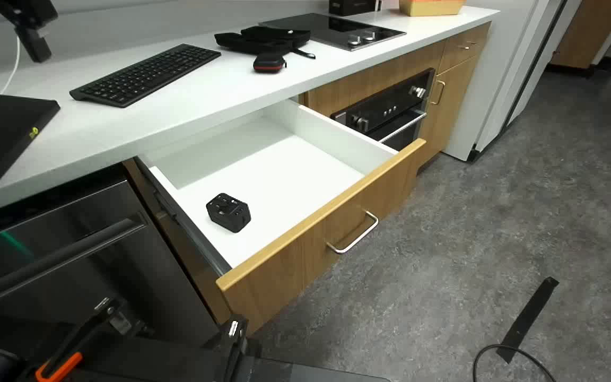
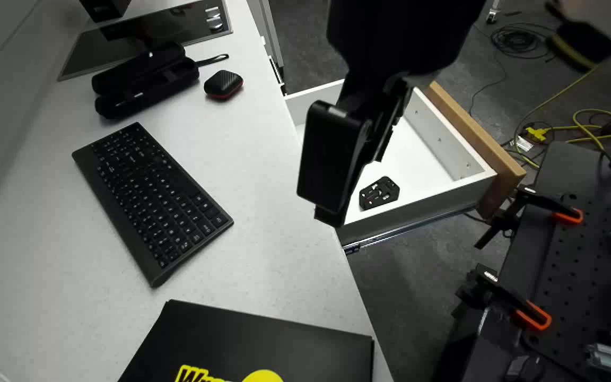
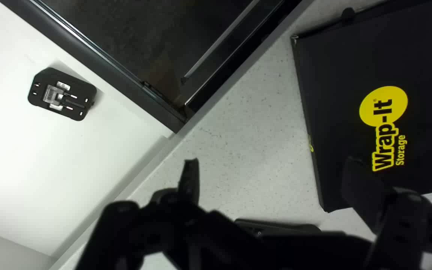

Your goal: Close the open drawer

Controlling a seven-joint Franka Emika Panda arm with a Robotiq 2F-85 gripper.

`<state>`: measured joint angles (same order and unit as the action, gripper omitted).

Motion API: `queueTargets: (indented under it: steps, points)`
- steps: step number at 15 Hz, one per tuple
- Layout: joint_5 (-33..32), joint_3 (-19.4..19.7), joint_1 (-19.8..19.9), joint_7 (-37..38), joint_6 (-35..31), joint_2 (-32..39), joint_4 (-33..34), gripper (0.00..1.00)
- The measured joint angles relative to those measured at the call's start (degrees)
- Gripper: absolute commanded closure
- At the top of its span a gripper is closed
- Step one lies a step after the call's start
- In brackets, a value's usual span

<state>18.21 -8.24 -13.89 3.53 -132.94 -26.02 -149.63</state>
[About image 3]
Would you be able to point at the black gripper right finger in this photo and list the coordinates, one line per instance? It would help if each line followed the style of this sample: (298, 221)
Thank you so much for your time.
(364, 193)

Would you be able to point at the black metal frame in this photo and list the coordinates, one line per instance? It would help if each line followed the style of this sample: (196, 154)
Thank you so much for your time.
(142, 46)

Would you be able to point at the black wall latch plate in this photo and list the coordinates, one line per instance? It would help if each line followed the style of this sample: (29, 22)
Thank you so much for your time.
(62, 94)

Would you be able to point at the black Wrap-It storage bag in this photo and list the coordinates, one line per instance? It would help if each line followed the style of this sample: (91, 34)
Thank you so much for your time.
(356, 61)

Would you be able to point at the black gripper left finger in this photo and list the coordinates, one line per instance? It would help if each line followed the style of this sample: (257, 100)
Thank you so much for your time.
(190, 178)

